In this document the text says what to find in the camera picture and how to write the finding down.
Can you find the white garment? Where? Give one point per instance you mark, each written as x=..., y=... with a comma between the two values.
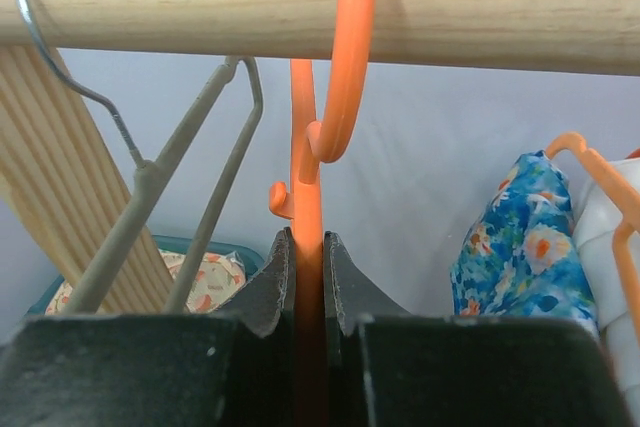
x=596, y=220

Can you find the teal tub with clothes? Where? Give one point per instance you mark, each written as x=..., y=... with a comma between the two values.
x=224, y=270

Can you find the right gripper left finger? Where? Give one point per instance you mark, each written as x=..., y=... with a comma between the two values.
x=265, y=304

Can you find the orange hanger of denim skirt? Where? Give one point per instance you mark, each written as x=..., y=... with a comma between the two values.
x=315, y=142

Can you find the blue floral garment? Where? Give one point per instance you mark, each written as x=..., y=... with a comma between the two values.
x=519, y=259

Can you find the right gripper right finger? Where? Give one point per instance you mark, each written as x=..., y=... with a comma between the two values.
x=352, y=300

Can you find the beige clothes hanger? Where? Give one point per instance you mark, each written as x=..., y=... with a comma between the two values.
x=74, y=176

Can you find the peach hanger of floral garment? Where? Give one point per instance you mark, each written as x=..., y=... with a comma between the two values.
x=624, y=196

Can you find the wooden clothes rack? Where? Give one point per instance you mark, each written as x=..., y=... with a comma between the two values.
x=458, y=88

